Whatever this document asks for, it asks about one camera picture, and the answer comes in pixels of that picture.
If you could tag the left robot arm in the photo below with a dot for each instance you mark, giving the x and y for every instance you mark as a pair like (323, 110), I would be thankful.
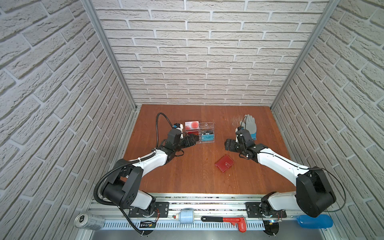
(121, 186)

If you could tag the teal VIP card in stand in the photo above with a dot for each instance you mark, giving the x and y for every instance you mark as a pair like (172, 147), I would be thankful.
(207, 138)

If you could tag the red VIP card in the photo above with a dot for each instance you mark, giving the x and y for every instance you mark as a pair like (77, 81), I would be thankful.
(192, 133)

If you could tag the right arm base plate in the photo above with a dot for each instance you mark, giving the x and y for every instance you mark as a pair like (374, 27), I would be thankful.
(263, 210)

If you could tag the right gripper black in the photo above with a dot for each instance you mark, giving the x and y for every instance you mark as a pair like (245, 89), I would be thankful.
(232, 142)

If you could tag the clear acrylic card display stand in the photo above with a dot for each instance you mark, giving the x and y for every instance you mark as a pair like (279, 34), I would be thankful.
(204, 126)

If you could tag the black logo Vip card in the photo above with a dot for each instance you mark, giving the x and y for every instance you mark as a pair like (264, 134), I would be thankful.
(207, 132)

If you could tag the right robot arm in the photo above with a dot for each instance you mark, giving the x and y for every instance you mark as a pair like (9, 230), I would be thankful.
(313, 194)

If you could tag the red black pipe wrench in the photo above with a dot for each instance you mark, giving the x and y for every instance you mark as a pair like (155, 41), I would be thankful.
(239, 222)

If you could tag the grey work glove blue cuff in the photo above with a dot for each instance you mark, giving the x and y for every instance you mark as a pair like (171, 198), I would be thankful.
(249, 124)

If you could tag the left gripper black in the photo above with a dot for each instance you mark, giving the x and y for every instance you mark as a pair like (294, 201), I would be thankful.
(190, 143)

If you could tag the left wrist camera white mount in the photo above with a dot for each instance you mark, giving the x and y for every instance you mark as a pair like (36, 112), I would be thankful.
(179, 127)

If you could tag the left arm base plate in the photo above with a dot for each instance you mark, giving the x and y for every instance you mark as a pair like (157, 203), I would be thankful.
(158, 209)

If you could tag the blue plastic case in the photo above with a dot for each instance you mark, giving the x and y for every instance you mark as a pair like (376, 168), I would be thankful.
(320, 222)

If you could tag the silver drink can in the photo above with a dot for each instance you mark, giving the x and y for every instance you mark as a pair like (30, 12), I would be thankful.
(89, 222)

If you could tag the aluminium rail frame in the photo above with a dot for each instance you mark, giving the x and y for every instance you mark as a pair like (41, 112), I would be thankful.
(217, 205)

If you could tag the red leather card holder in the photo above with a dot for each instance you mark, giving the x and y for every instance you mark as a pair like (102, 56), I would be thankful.
(224, 163)

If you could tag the red white patterned card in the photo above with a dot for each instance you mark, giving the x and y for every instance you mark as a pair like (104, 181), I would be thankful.
(192, 126)

